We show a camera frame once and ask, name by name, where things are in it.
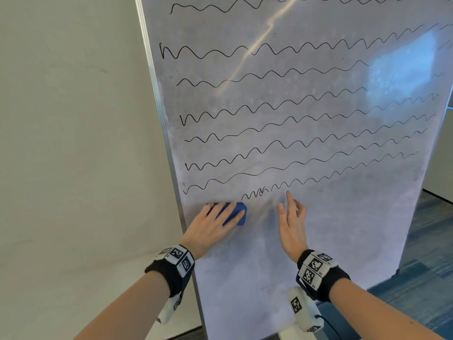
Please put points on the person's left hand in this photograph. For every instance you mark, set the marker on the person's left hand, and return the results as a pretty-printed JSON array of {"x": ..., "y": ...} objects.
[{"x": 207, "y": 230}]

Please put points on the person's right hand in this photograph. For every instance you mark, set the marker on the person's right hand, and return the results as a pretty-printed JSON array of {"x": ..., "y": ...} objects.
[{"x": 293, "y": 230}]

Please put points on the blue whiteboard eraser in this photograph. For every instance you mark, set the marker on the blue whiteboard eraser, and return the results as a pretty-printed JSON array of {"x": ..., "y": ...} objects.
[{"x": 236, "y": 210}]

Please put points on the white whiteboard with wavy lines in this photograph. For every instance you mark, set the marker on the white whiteboard with wavy lines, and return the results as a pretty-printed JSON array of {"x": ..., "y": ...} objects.
[{"x": 301, "y": 120}]

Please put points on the person's right forearm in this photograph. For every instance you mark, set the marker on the person's right forearm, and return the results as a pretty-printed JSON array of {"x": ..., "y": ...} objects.
[{"x": 375, "y": 315}]

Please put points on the person's left forearm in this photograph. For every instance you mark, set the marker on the person's left forearm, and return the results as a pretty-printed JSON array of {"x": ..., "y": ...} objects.
[{"x": 131, "y": 311}]

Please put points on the black wristband with marker tags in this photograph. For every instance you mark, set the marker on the black wristband with marker tags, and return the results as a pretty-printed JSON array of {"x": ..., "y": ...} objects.
[
  {"x": 323, "y": 276},
  {"x": 171, "y": 270}
]

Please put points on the white wrist camera unit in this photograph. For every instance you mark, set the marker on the white wrist camera unit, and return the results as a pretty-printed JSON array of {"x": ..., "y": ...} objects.
[
  {"x": 304, "y": 311},
  {"x": 170, "y": 309}
]

